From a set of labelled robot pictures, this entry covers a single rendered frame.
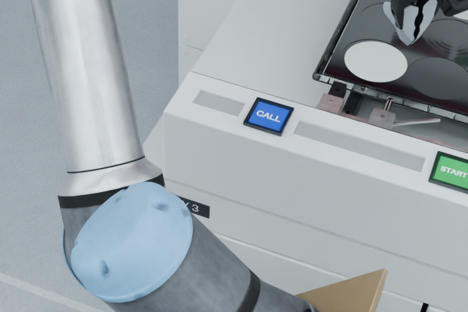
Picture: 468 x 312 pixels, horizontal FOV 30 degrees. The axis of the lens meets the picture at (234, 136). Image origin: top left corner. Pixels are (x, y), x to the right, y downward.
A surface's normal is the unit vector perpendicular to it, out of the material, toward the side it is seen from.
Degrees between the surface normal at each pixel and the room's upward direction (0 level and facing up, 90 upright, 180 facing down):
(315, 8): 0
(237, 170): 90
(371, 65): 1
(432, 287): 90
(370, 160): 0
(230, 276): 42
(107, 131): 48
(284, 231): 90
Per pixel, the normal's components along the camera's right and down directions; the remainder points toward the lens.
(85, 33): 0.25, 0.05
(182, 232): 0.63, -0.42
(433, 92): 0.04, -0.69
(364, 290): -0.67, -0.69
